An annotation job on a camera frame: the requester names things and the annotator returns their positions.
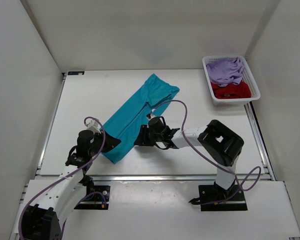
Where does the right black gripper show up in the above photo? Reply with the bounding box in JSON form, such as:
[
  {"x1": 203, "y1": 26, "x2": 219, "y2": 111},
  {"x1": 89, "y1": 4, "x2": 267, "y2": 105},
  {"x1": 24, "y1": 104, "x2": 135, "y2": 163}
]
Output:
[{"x1": 135, "y1": 124, "x2": 164, "y2": 147}]

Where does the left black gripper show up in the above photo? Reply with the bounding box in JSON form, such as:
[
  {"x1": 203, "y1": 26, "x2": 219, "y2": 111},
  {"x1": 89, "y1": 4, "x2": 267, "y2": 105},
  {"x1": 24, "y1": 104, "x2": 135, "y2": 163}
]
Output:
[{"x1": 88, "y1": 128, "x2": 121, "y2": 157}]

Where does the teal t shirt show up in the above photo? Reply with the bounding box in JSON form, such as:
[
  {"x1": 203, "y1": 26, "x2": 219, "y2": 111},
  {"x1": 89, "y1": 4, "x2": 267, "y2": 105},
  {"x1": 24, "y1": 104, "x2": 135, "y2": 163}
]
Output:
[{"x1": 103, "y1": 74, "x2": 180, "y2": 164}]

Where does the lavender t shirt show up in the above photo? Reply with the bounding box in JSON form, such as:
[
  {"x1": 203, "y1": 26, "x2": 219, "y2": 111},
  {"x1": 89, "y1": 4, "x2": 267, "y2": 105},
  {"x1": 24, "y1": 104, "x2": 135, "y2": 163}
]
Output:
[{"x1": 206, "y1": 57, "x2": 245, "y2": 87}]

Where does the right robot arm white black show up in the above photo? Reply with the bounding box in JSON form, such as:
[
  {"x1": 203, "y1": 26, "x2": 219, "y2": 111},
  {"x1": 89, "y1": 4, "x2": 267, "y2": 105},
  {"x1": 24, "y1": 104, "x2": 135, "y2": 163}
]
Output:
[{"x1": 134, "y1": 116, "x2": 244, "y2": 200}]

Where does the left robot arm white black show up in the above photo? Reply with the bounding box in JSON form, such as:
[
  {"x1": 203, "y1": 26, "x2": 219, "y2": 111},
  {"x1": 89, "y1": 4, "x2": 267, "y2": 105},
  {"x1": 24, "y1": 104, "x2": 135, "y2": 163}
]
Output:
[{"x1": 18, "y1": 129, "x2": 121, "y2": 240}]

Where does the red t shirt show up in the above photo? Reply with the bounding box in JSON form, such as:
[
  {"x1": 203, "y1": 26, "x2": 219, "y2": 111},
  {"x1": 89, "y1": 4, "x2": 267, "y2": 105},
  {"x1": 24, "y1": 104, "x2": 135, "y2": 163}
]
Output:
[{"x1": 210, "y1": 81, "x2": 252, "y2": 99}]

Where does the white plastic basket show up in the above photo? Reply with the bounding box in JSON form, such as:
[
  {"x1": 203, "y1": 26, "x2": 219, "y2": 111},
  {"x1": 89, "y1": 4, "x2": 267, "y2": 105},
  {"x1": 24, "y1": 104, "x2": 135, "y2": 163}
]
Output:
[{"x1": 202, "y1": 55, "x2": 261, "y2": 106}]

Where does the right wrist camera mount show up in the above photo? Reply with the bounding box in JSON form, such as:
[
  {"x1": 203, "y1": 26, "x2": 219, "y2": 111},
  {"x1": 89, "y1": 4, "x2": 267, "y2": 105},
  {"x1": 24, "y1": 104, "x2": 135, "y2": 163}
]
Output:
[{"x1": 146, "y1": 111, "x2": 156, "y2": 120}]

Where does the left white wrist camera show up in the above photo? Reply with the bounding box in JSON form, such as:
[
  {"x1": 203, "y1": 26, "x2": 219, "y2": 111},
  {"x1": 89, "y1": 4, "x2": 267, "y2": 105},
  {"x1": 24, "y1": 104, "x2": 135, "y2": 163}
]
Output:
[{"x1": 85, "y1": 119, "x2": 101, "y2": 134}]

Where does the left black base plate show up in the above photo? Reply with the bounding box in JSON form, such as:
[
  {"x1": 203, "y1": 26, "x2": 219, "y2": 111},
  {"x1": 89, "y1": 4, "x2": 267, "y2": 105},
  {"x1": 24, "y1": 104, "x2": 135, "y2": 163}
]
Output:
[{"x1": 74, "y1": 181, "x2": 111, "y2": 211}]

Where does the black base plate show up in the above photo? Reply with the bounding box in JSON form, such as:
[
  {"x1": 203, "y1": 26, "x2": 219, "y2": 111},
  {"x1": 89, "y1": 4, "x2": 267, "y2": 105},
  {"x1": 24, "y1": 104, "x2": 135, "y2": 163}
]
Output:
[
  {"x1": 74, "y1": 181, "x2": 111, "y2": 211},
  {"x1": 189, "y1": 183, "x2": 248, "y2": 212}
]

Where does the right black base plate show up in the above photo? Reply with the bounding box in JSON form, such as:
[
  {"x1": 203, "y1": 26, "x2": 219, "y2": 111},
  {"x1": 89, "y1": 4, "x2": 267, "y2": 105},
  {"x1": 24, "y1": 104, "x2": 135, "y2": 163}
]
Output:
[{"x1": 189, "y1": 183, "x2": 248, "y2": 212}]

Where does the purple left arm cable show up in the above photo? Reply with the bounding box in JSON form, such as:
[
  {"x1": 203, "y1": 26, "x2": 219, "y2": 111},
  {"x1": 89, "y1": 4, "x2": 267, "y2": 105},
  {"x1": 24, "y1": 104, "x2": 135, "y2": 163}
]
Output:
[{"x1": 17, "y1": 116, "x2": 107, "y2": 240}]

